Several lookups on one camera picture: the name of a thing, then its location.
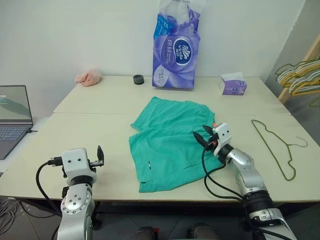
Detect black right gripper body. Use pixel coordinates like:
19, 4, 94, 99
204, 129, 219, 151

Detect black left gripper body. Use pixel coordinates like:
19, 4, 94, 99
87, 158, 105, 174

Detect green shorts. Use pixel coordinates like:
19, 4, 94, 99
128, 96, 227, 194

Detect olive green wire hanger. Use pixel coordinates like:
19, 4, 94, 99
251, 119, 309, 181

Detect purple tissue box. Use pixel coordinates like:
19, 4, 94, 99
218, 71, 248, 96

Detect purple toilet paper pack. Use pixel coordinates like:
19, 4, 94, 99
151, 0, 202, 90

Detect pink cloth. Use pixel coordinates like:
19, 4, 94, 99
74, 68, 102, 88

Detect black round lid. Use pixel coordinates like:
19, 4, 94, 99
132, 74, 145, 86

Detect grey laptop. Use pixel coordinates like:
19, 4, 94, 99
0, 84, 35, 161

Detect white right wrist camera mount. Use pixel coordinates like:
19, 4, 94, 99
211, 122, 233, 156

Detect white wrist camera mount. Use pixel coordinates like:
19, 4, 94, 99
211, 122, 233, 156
61, 148, 98, 185

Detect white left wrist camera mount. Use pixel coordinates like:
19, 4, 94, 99
61, 148, 98, 185

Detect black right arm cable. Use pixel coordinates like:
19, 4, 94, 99
201, 147, 247, 202

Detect dark green wire hanger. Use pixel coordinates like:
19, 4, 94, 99
275, 60, 320, 76

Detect grey floor cables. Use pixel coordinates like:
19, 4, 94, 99
0, 197, 28, 226

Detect light green wire hanger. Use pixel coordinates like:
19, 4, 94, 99
308, 94, 320, 108

